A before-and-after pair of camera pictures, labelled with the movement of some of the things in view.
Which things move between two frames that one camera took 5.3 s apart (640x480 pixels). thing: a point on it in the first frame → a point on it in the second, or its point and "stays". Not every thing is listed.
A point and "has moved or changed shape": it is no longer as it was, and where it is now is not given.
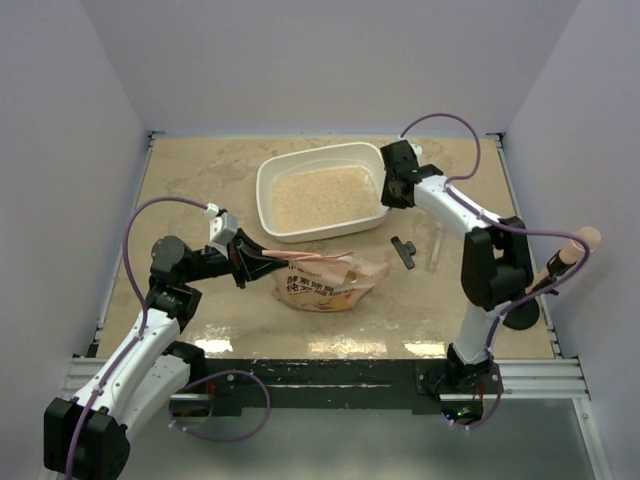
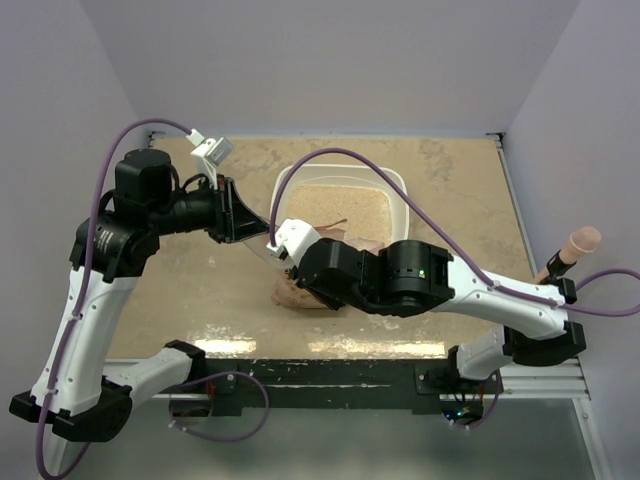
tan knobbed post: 573,252 stays
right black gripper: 389,200 → 335,301
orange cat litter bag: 323,283 has moved or changed shape
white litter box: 321,191 has moved or changed shape
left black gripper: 246,260 → 233,220
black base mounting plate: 334,385 stays
